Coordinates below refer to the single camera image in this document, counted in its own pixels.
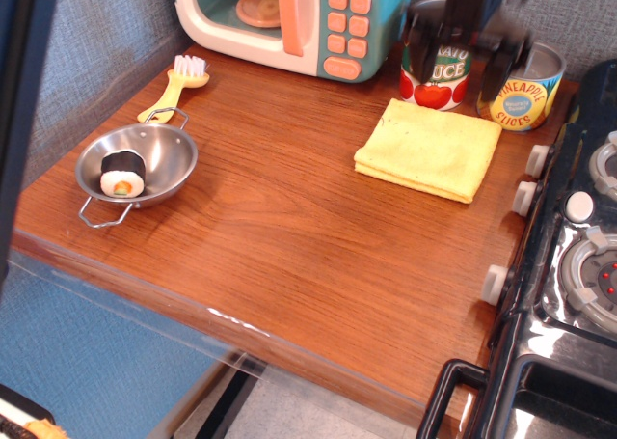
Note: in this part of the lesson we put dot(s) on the yellow towel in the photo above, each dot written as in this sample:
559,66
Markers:
440,153

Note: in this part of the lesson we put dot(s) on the grey stove knob middle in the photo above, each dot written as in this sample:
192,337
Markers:
524,197

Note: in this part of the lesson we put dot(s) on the toy sushi roll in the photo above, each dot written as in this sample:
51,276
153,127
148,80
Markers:
123,174

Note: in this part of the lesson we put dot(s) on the grey stove knob front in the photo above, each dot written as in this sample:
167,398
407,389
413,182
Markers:
493,284

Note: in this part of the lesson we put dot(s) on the orange toy plate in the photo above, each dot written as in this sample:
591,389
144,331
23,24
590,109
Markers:
259,13

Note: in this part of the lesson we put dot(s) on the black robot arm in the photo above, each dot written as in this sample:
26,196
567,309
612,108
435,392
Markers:
478,26

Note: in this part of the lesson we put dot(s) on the grey stove knob rear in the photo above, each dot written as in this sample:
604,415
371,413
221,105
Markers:
536,160

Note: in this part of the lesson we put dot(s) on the black toy stove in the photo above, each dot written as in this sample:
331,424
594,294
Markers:
552,366

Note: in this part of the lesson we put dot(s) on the pineapple slices can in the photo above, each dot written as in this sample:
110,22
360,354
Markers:
525,101

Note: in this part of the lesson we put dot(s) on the teal toy microwave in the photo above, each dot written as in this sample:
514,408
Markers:
343,40

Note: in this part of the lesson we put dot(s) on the steel bowl with handles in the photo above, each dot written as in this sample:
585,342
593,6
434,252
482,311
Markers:
170,156

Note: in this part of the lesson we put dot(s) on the tomato sauce can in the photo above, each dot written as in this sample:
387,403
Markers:
447,86

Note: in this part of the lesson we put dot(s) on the orange black object corner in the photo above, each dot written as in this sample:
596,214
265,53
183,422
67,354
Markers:
23,418

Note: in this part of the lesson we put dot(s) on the yellow dish brush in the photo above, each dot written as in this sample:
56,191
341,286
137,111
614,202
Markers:
188,72

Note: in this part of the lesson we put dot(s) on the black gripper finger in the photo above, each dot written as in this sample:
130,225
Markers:
424,42
496,74

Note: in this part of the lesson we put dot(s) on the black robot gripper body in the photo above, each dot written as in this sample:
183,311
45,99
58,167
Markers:
477,25

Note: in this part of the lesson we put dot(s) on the grey stove knob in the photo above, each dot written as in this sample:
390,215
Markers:
493,284
536,160
524,197

